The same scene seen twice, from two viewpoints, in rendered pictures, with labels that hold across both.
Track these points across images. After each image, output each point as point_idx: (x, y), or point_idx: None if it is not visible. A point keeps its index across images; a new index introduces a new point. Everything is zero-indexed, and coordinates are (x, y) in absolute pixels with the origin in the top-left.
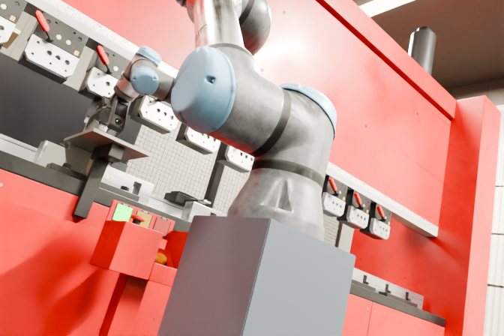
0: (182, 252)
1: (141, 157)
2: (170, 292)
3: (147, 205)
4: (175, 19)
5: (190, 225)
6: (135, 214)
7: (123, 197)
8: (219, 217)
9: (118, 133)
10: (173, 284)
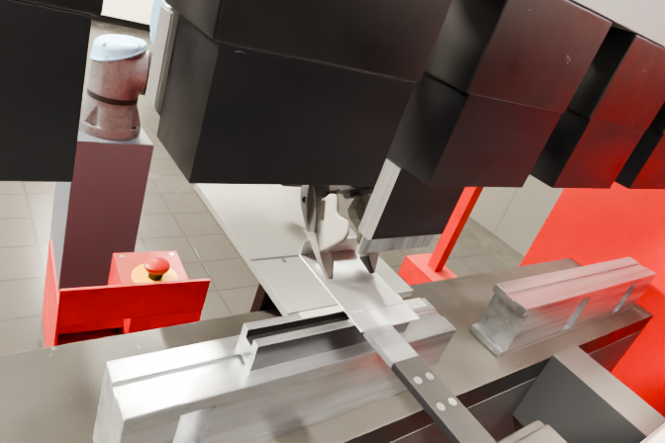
0: (149, 165)
1: (209, 209)
2: (145, 185)
3: (123, 334)
4: None
5: (152, 150)
6: (164, 259)
7: (195, 322)
8: (145, 133)
9: (303, 207)
10: (146, 181)
